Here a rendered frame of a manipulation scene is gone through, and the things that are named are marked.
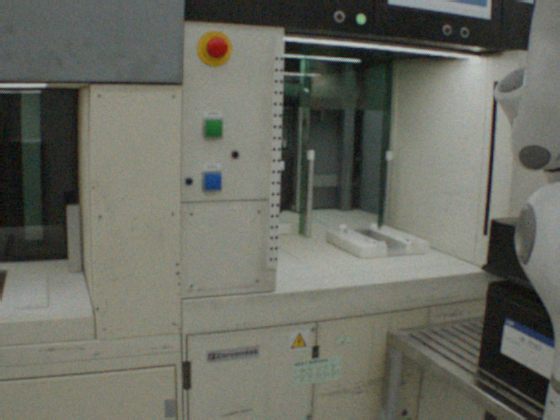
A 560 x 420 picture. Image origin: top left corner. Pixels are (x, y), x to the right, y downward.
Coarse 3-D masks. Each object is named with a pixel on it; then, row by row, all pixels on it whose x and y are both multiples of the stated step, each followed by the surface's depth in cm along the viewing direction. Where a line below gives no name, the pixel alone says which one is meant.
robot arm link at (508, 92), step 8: (512, 72) 90; (520, 72) 88; (504, 80) 90; (512, 80) 88; (520, 80) 87; (496, 88) 91; (504, 88) 89; (512, 88) 87; (520, 88) 86; (496, 96) 89; (504, 96) 87; (512, 96) 86; (520, 96) 85; (504, 104) 88; (512, 104) 87; (504, 112) 90; (512, 112) 88; (512, 120) 89
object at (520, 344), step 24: (504, 288) 112; (504, 312) 106; (528, 312) 99; (504, 336) 105; (528, 336) 99; (552, 336) 94; (480, 360) 112; (504, 360) 105; (528, 360) 99; (552, 360) 94; (528, 384) 99
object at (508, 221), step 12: (492, 228) 107; (504, 228) 104; (492, 240) 108; (504, 240) 104; (492, 252) 108; (504, 252) 104; (516, 252) 101; (492, 264) 108; (504, 264) 105; (516, 264) 102; (504, 276) 104; (516, 276) 102; (528, 288) 98
